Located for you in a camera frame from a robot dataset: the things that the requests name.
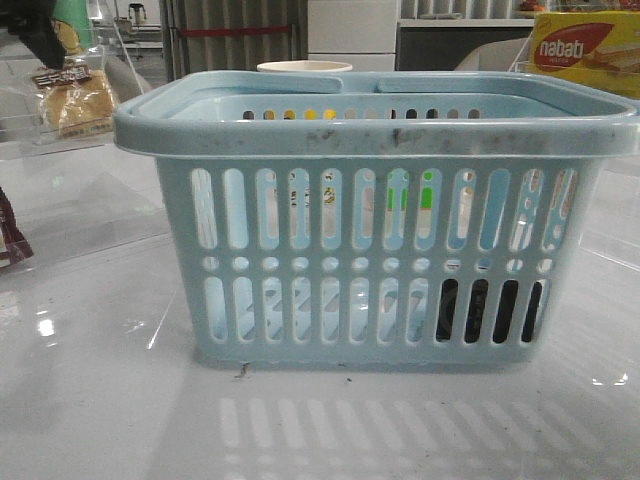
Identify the white paper cup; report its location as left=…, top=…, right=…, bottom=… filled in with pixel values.
left=257, top=60, right=353, bottom=73

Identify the dark red snack packet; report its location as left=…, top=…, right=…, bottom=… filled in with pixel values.
left=1, top=191, right=34, bottom=268

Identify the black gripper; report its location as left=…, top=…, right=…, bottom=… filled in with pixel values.
left=1, top=0, right=66, bottom=70

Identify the black tissue pack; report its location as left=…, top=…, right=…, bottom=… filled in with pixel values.
left=435, top=279, right=545, bottom=344

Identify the clear acrylic shelf left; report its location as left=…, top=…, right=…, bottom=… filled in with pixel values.
left=1, top=34, right=168, bottom=279

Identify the green cartoon snack package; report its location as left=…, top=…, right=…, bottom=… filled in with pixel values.
left=52, top=0, right=93, bottom=56

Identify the white drawer cabinet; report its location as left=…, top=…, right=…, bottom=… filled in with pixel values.
left=307, top=1, right=401, bottom=71

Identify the light blue plastic basket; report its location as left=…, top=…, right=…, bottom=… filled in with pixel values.
left=113, top=71, right=639, bottom=369

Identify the packaged bread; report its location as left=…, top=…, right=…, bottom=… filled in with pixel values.
left=30, top=58, right=118, bottom=140

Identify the yellow nabati wafer box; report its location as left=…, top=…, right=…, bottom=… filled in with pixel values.
left=526, top=10, right=639, bottom=99

